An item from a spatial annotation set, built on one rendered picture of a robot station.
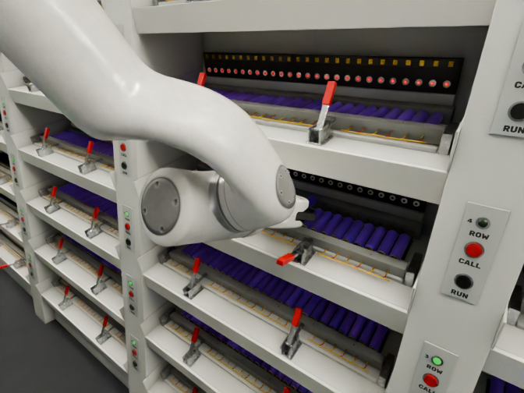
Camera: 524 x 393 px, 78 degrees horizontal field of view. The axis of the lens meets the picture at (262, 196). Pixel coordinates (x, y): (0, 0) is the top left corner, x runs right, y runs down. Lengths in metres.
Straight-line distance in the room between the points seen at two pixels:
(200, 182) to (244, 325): 0.44
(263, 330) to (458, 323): 0.37
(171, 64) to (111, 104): 0.52
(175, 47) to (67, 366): 1.18
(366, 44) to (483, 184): 0.35
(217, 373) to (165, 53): 0.76
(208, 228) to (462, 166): 0.29
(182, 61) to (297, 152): 0.44
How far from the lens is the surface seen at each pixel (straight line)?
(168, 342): 0.99
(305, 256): 0.55
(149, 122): 0.30
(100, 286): 1.20
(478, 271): 0.47
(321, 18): 0.50
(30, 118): 1.43
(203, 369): 0.91
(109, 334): 1.33
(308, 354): 0.68
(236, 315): 0.74
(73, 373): 1.48
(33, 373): 1.54
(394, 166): 0.45
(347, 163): 0.47
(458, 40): 0.64
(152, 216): 0.36
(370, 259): 0.54
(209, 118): 0.29
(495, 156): 0.43
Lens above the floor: 1.03
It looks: 19 degrees down
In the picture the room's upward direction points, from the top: 5 degrees clockwise
